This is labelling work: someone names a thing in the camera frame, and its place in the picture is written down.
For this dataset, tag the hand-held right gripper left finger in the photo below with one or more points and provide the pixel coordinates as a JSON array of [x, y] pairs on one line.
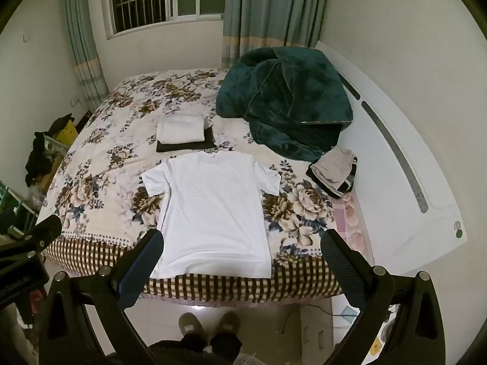
[[141, 270]]

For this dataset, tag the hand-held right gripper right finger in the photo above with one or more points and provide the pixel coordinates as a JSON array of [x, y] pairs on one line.
[[342, 270]]

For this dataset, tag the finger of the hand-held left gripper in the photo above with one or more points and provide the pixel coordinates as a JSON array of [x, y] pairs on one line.
[[45, 229]]

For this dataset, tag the white t-shirt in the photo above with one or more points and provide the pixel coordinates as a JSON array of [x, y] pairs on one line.
[[213, 213]]

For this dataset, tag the black clothes heap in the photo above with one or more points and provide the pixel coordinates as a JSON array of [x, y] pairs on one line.
[[38, 152]]

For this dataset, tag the green storage rack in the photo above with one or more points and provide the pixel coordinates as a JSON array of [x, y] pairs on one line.
[[15, 201]]

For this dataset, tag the pink floral mattress pad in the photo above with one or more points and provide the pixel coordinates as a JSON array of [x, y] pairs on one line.
[[348, 220]]

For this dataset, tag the cardboard box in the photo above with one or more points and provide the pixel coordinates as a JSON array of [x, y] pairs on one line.
[[47, 173]]

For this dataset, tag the grey slipper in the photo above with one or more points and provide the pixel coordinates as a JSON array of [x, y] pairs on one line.
[[227, 323], [192, 325]]

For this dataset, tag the black striped garment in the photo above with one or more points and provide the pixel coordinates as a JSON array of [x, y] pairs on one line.
[[348, 184]]

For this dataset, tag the white bed headboard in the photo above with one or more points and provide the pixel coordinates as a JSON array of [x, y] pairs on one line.
[[399, 197]]

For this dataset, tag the bed with floral sheet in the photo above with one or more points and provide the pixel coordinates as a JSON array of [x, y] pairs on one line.
[[110, 159]]

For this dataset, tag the yellow box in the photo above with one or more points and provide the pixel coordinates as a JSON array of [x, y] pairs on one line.
[[66, 135]]

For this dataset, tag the person's dark trousers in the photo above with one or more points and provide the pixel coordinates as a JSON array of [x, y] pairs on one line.
[[198, 351]]

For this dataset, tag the beige folded garment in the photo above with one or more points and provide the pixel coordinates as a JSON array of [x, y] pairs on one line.
[[331, 167]]

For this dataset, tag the folded black cloth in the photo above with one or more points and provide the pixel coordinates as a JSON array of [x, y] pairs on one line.
[[182, 148]]

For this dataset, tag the folded white cloth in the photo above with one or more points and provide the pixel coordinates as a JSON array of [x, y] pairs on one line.
[[180, 131]]

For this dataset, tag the dark green plush blanket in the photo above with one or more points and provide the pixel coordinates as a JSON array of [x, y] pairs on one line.
[[289, 99]]

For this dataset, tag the teal striped curtain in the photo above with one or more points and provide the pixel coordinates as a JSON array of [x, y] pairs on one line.
[[266, 7], [83, 38]]

